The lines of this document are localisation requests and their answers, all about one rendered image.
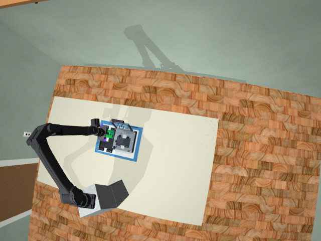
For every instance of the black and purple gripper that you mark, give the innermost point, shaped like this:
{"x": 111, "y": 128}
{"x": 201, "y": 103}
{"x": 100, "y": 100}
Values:
{"x": 104, "y": 131}

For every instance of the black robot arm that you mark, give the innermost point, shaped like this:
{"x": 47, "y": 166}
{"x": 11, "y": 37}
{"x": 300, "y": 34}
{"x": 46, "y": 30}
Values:
{"x": 69, "y": 194}

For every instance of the green circuit board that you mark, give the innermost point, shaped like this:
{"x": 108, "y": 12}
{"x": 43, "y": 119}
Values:
{"x": 109, "y": 134}

